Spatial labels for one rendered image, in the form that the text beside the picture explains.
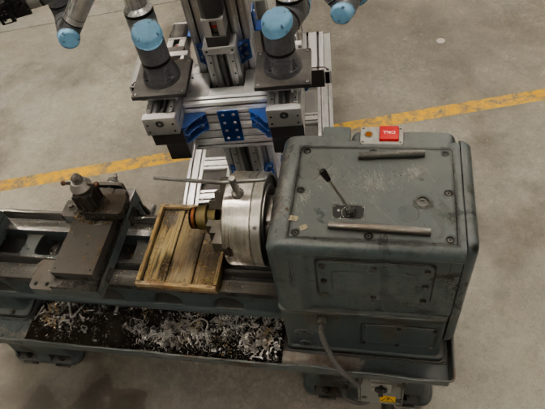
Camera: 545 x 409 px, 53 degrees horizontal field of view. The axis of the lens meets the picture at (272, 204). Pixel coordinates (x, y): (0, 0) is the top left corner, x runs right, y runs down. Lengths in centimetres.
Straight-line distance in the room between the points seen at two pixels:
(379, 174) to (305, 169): 23
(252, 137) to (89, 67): 249
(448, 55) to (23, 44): 345
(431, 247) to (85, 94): 335
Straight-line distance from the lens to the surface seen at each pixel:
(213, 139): 244
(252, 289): 195
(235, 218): 169
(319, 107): 344
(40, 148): 416
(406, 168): 171
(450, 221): 160
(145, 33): 220
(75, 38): 215
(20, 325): 262
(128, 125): 402
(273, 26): 208
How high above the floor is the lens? 254
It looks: 51 degrees down
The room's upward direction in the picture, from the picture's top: 12 degrees counter-clockwise
